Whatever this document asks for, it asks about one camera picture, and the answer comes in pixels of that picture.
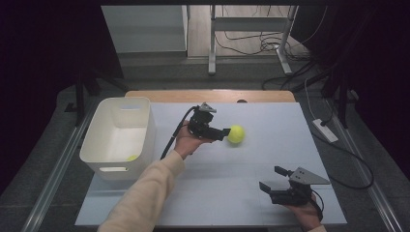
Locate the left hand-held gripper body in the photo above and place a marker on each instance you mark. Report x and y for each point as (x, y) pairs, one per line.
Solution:
(199, 122)

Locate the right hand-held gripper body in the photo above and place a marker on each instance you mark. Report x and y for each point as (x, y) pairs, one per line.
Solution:
(298, 187)

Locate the yellow tennis ball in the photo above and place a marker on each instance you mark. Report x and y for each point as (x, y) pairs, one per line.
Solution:
(236, 134)
(132, 158)

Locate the white plastic basket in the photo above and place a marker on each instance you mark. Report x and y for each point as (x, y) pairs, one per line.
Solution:
(116, 141)

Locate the person's left hand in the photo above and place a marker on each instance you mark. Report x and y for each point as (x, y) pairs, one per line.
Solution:
(187, 141)

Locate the person's right hand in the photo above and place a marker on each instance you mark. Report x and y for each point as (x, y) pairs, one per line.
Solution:
(304, 214)

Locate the white cover board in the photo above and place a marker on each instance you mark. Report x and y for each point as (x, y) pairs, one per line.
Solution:
(245, 180)

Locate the white power strip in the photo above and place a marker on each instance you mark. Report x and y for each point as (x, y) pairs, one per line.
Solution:
(325, 130)

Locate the black tripod stand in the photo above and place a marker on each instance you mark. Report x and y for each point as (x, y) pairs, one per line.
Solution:
(341, 96)
(80, 93)

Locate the white cabinet panel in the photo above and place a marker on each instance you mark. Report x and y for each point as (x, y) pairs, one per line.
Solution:
(145, 29)

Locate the metal floor rail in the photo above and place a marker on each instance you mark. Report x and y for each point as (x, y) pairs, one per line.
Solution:
(54, 180)
(370, 180)

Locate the white metal frame stand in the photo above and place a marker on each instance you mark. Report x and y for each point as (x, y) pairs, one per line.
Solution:
(248, 29)

